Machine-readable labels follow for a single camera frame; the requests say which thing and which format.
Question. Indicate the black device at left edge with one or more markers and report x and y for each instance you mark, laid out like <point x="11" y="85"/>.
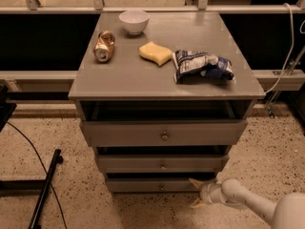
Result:
<point x="6" y="106"/>

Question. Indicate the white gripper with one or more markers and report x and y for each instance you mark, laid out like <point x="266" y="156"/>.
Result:
<point x="207" y="194"/>

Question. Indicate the white ceramic bowl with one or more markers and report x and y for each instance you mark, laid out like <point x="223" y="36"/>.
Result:
<point x="134" y="21"/>

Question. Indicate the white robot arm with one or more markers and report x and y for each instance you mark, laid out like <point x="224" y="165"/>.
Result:
<point x="287" y="213"/>

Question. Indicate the grey drawer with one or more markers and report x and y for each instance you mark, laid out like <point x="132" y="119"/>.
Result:
<point x="111" y="164"/>
<point x="149" y="185"/>
<point x="162" y="133"/>

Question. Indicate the yellow sponge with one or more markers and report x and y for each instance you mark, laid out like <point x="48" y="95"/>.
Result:
<point x="157" y="54"/>

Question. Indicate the black metal stand leg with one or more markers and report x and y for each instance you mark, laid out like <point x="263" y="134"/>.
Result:
<point x="56" y="159"/>

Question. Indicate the grey wooden drawer cabinet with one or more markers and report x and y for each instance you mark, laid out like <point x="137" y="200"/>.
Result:
<point x="130" y="88"/>

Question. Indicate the blue white chip bag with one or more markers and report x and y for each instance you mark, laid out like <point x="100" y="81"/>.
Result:
<point x="205" y="64"/>

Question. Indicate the grey middle drawer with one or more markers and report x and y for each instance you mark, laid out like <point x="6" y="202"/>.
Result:
<point x="111" y="164"/>

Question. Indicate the metal railing frame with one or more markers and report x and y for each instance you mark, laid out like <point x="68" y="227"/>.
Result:
<point x="152" y="4"/>

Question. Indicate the crushed golden soda can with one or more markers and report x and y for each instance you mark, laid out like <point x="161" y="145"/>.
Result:
<point x="104" y="46"/>

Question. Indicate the grey top drawer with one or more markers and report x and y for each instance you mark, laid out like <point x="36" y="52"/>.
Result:
<point x="162" y="133"/>

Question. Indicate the grey bottom drawer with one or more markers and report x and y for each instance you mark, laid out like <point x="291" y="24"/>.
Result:
<point x="149" y="185"/>

